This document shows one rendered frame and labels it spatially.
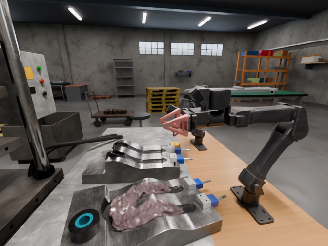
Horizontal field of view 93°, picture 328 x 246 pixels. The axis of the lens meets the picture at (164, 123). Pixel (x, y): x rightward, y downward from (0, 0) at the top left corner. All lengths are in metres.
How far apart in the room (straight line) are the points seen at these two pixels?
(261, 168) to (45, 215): 0.88
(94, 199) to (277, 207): 0.75
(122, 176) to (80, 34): 10.21
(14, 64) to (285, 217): 1.33
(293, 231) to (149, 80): 9.85
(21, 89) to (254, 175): 1.10
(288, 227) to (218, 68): 11.04
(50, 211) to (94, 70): 9.83
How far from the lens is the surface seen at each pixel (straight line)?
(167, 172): 0.84
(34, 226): 0.85
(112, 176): 0.88
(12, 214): 0.98
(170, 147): 0.95
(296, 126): 0.72
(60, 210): 0.86
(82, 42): 10.69
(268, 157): 0.73
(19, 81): 1.00
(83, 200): 0.69
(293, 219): 0.88
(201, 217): 0.66
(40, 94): 1.30
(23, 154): 3.17
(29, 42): 11.66
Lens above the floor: 1.34
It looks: 18 degrees down
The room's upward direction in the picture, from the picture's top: straight up
